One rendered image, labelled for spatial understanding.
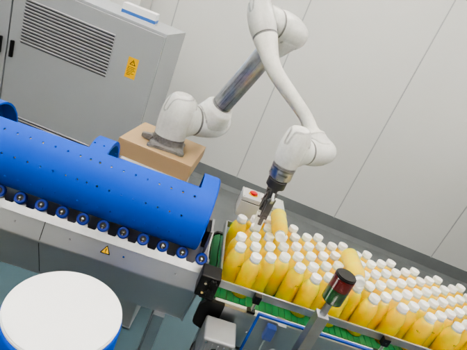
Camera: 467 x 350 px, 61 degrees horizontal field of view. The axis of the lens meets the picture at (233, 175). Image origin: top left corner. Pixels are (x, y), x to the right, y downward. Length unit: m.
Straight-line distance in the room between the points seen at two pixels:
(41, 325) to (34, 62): 2.45
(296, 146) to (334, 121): 2.71
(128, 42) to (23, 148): 1.62
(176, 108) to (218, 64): 2.22
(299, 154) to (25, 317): 0.96
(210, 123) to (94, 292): 1.10
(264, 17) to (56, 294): 1.19
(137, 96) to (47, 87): 0.69
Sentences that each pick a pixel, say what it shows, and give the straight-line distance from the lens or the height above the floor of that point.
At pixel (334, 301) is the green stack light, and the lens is 1.25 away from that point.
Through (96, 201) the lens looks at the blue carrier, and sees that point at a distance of 1.42.
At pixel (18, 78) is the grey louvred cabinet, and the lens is 3.37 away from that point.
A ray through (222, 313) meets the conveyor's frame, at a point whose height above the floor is 0.86.
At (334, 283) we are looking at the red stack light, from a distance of 1.23.
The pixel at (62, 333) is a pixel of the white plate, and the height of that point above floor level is 1.04.
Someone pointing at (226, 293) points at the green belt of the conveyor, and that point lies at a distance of 1.51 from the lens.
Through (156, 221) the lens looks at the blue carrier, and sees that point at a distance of 1.40.
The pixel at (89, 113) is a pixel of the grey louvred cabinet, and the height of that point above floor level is 0.71.
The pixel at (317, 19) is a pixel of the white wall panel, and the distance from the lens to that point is 3.98.
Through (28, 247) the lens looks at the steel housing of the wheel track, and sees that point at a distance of 1.66.
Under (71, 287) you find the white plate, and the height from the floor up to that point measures 1.04.
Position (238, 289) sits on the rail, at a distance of 1.44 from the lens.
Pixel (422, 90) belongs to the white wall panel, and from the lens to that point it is 4.21.
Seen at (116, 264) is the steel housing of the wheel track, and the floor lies 0.84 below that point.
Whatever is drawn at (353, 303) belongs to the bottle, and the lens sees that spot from 1.61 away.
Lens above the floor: 1.84
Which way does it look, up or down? 23 degrees down
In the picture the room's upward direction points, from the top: 23 degrees clockwise
